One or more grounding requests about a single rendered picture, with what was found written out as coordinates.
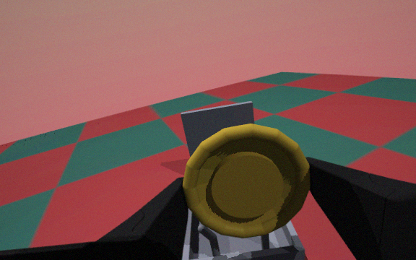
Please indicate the grey dish rack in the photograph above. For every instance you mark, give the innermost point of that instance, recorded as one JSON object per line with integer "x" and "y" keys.
{"x": 202, "y": 243}

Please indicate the golden yellow round plate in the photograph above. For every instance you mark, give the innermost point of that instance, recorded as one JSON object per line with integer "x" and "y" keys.
{"x": 246, "y": 181}

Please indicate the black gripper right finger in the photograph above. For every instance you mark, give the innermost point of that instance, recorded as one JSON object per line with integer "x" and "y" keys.
{"x": 374, "y": 215}

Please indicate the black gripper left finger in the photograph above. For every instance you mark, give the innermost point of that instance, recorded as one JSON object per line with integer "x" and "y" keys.
{"x": 157, "y": 231}

